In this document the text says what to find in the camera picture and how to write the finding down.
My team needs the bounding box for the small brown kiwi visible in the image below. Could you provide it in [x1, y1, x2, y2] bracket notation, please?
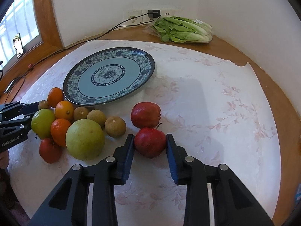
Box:
[38, 100, 50, 110]
[73, 107, 89, 121]
[87, 109, 107, 128]

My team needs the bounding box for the smartphone on sill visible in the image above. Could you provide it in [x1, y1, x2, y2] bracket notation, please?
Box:
[13, 33, 24, 59]

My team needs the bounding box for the blue white patterned plate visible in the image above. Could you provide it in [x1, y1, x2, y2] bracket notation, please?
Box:
[63, 47, 156, 106]

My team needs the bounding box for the small orange mandarin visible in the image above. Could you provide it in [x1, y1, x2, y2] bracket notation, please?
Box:
[50, 118, 71, 147]

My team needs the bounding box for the black power adapter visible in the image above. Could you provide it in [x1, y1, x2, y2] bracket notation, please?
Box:
[148, 9, 161, 20]

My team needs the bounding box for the red apple with stem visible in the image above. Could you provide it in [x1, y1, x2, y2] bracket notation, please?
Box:
[134, 128, 166, 159]

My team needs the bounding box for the large brown kiwi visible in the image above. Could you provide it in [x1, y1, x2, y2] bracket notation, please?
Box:
[105, 116, 127, 138]

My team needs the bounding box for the white wall socket plate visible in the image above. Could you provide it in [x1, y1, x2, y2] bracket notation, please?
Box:
[124, 9, 176, 26]

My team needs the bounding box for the black power cable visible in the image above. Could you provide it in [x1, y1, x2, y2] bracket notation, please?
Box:
[3, 13, 161, 102]

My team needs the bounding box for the person's hand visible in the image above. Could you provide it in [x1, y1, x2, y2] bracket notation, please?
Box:
[0, 150, 10, 169]

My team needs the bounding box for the orange mandarin with stem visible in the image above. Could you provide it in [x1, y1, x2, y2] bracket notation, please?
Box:
[47, 87, 64, 108]

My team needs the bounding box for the bagged green lettuce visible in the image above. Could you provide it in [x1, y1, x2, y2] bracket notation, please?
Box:
[144, 16, 213, 43]

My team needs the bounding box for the wooden window frame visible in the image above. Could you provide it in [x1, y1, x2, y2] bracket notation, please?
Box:
[1, 0, 63, 94]

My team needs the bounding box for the large green apple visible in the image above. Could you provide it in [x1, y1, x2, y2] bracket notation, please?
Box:
[31, 109, 56, 140]

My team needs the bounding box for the white floral tablecloth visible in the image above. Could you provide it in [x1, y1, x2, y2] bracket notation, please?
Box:
[8, 40, 281, 225]

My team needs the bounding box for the yellow-orange orange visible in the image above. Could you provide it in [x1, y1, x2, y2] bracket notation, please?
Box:
[55, 101, 74, 122]

